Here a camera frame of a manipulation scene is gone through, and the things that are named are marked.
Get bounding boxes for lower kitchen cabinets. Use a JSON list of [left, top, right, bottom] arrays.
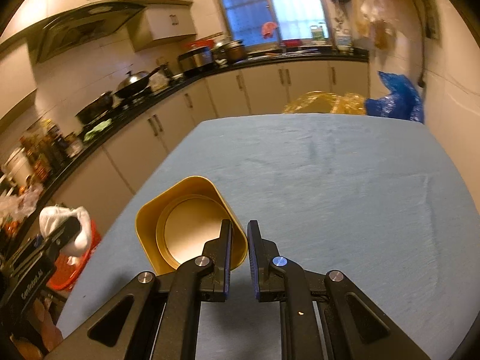
[[48, 59, 370, 233]]

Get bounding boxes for white kettle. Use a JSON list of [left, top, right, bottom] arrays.
[[1, 147, 33, 187]]

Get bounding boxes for range hood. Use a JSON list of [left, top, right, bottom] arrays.
[[27, 1, 145, 64]]

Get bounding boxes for yellow plastic bag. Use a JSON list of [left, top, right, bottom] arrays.
[[282, 91, 367, 116]]

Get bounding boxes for green cloth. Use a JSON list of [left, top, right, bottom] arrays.
[[83, 119, 112, 143]]

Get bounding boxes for brown pot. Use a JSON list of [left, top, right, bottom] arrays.
[[211, 40, 248, 65]]

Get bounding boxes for white plastic bags on counter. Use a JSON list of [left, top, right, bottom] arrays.
[[0, 184, 43, 224]]

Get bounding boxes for kitchen cabinets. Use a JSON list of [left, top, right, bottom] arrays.
[[1, 0, 197, 130], [48, 59, 370, 233]]

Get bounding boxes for red mesh basket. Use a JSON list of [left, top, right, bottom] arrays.
[[47, 220, 102, 292]]

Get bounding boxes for rice cooker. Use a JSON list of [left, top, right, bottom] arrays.
[[177, 46, 214, 72]]

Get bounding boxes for white cloth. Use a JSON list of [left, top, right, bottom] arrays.
[[37, 205, 92, 259]]

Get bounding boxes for yellow square tin lid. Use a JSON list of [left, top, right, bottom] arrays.
[[135, 175, 248, 275]]

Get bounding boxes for pink cloth on faucet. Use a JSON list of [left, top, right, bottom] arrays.
[[261, 21, 278, 39]]

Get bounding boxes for soy sauce bottle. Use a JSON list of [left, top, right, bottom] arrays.
[[45, 119, 69, 164]]

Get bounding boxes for wok with lid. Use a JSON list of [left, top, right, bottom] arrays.
[[115, 67, 161, 100]]

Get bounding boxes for green detergent bottle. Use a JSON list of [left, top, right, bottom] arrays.
[[310, 24, 326, 43]]

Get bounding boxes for window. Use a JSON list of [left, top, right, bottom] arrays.
[[219, 0, 331, 48]]

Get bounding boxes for upper kitchen cabinets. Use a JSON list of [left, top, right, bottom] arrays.
[[1, 0, 197, 130]]

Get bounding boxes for blue tablecloth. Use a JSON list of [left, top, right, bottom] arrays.
[[58, 114, 479, 359]]

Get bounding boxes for black frying pan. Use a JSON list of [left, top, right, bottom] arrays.
[[76, 91, 114, 125]]

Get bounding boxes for black countertop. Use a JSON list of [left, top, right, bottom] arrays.
[[14, 46, 370, 233]]

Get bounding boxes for blue plastic bag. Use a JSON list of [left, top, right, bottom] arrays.
[[364, 72, 425, 124]]

